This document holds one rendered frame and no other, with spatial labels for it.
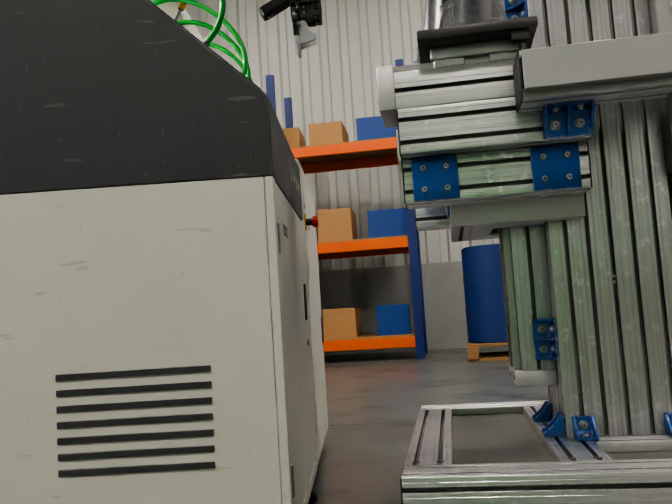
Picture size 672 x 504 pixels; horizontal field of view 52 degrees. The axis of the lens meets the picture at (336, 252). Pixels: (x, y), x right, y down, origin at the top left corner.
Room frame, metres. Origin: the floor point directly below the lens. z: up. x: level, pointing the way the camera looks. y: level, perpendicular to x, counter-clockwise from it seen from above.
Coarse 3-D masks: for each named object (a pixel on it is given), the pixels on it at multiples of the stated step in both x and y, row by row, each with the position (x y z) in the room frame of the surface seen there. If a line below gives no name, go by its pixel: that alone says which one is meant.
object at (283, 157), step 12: (276, 120) 1.44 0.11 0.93; (276, 132) 1.42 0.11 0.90; (276, 144) 1.41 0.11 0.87; (288, 144) 1.69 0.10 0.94; (276, 156) 1.40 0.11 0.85; (288, 156) 1.67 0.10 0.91; (276, 168) 1.38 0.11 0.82; (288, 168) 1.65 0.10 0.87; (276, 180) 1.38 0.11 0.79; (288, 180) 1.63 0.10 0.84; (288, 192) 1.62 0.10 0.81; (300, 204) 1.97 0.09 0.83; (300, 216) 1.94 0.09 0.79
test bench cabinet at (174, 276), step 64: (64, 192) 1.33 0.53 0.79; (128, 192) 1.32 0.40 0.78; (192, 192) 1.32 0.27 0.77; (256, 192) 1.32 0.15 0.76; (0, 256) 1.33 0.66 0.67; (64, 256) 1.33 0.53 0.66; (128, 256) 1.32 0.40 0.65; (192, 256) 1.32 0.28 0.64; (256, 256) 1.32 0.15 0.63; (0, 320) 1.33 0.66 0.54; (64, 320) 1.33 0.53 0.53; (128, 320) 1.32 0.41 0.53; (192, 320) 1.32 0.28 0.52; (256, 320) 1.32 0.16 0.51; (0, 384) 1.33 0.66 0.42; (64, 384) 1.33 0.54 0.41; (128, 384) 1.32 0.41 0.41; (192, 384) 1.32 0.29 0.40; (256, 384) 1.32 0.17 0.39; (0, 448) 1.33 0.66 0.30; (64, 448) 1.33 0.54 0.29; (128, 448) 1.32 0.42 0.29; (192, 448) 1.32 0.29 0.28; (256, 448) 1.32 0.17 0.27
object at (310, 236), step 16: (192, 32) 2.19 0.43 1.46; (304, 192) 2.16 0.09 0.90; (304, 208) 2.12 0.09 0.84; (304, 224) 2.08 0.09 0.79; (304, 240) 2.04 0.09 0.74; (320, 304) 2.65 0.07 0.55; (320, 320) 2.58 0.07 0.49; (320, 336) 2.52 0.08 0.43; (320, 352) 2.46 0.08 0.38; (320, 368) 2.40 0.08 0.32; (320, 384) 2.35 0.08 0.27; (320, 400) 2.30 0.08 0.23; (320, 416) 2.25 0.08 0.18; (320, 432) 2.23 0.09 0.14; (320, 448) 2.19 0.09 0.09
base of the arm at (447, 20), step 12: (444, 0) 1.33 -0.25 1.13; (456, 0) 1.30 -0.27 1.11; (468, 0) 1.29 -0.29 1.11; (480, 0) 1.29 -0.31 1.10; (492, 0) 1.30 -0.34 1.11; (444, 12) 1.33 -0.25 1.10; (456, 12) 1.29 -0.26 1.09; (468, 12) 1.28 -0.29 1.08; (480, 12) 1.28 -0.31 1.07; (492, 12) 1.28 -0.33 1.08; (504, 12) 1.32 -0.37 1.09; (444, 24) 1.32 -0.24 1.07; (456, 24) 1.29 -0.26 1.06
